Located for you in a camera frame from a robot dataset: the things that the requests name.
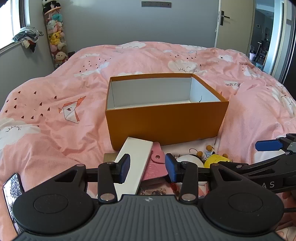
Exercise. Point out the hanging column of plush toys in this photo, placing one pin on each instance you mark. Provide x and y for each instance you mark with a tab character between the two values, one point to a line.
56	39

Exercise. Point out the black smartphone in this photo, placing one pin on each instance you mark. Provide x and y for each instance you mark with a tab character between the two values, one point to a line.
12	197

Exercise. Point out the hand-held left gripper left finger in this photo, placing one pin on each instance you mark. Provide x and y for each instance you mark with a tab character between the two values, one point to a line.
124	168

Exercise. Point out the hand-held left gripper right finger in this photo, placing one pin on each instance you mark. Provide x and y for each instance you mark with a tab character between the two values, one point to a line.
170	168

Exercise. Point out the orange cardboard box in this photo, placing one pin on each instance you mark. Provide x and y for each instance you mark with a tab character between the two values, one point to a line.
161	125

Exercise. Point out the black and white plush toy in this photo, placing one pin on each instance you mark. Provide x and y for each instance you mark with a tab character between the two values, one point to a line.
190	160

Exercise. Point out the beige door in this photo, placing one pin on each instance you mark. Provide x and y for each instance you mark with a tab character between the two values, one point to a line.
235	25

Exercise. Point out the panda plush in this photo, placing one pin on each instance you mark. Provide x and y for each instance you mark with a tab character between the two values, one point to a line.
50	4

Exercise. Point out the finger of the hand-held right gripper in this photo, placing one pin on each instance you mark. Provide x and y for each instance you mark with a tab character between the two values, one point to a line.
268	145
245	167

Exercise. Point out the lavender bin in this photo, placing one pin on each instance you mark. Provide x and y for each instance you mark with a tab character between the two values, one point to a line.
253	56

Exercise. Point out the small brown bear figurine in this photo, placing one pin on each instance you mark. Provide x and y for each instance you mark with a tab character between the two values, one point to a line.
199	154
209	149

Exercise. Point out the pink printed blanket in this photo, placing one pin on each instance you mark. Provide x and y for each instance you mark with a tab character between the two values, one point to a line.
57	139

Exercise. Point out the long white box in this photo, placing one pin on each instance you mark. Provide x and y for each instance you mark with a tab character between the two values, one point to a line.
136	160

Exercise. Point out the sliding door frame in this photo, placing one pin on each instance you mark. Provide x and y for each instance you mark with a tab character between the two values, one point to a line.
277	34

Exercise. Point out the pile of clothes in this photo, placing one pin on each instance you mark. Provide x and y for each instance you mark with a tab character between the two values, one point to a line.
26	36

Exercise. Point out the pink card wallet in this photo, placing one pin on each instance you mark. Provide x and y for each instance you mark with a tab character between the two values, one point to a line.
155	166

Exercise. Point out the grey wall power strip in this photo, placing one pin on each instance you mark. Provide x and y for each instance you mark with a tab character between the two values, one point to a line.
156	4

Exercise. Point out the window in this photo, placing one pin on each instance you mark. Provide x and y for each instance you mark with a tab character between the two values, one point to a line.
13	20

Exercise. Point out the yellow plush toy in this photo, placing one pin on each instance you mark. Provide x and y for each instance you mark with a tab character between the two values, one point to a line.
217	160

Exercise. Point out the small red object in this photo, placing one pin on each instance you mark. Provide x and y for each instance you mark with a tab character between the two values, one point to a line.
174	186

